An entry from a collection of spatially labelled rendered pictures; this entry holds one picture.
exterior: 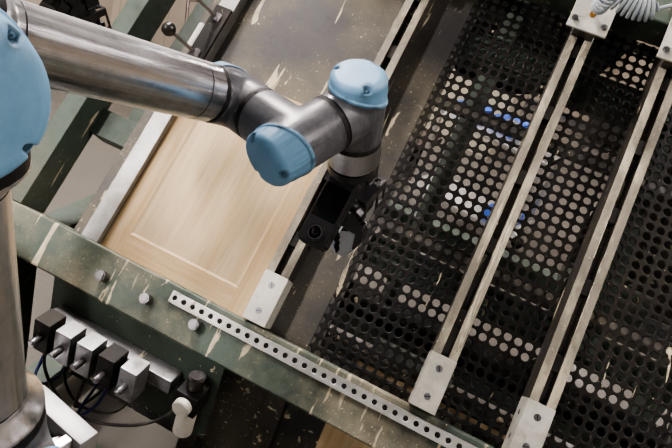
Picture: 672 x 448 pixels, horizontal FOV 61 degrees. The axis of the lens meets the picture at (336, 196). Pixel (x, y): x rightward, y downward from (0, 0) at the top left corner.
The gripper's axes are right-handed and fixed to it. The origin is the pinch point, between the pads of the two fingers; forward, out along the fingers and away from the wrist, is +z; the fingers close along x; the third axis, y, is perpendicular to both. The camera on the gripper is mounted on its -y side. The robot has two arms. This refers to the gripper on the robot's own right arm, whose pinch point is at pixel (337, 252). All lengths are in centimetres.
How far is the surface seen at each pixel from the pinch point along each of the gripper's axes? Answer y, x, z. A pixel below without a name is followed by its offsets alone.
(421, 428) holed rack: 3, -23, 50
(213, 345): -10, 27, 48
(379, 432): -3, -16, 52
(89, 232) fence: -7, 70, 41
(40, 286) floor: -4, 151, 146
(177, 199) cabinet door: 12, 57, 37
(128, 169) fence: 10, 72, 33
